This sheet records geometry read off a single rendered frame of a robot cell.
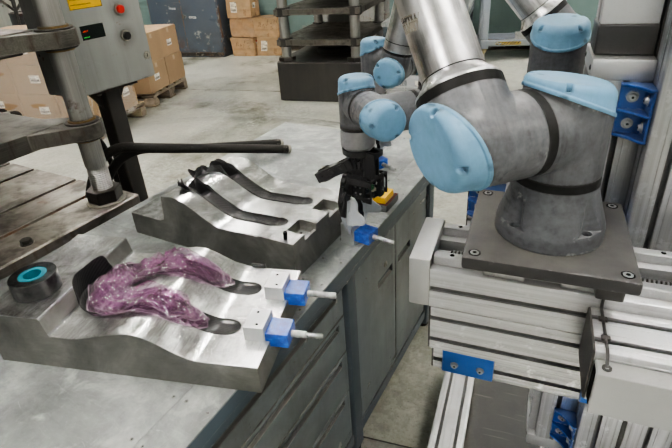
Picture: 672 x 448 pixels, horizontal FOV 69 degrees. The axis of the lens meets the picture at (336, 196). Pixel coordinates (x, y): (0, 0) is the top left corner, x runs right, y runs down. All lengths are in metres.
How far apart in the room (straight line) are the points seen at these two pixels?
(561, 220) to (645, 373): 0.21
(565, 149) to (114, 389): 0.79
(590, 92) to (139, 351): 0.77
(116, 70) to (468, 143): 1.36
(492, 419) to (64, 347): 1.13
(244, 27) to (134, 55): 6.15
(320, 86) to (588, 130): 4.55
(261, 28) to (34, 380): 7.06
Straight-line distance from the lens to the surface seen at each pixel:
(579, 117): 0.68
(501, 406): 1.63
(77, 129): 1.53
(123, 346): 0.92
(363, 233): 1.14
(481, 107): 0.61
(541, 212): 0.72
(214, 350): 0.87
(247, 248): 1.12
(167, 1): 8.35
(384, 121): 0.89
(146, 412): 0.90
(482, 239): 0.76
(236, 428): 1.05
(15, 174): 2.07
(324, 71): 5.08
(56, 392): 1.00
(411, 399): 1.89
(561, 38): 1.16
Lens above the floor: 1.44
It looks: 27 degrees down
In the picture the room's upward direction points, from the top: 4 degrees counter-clockwise
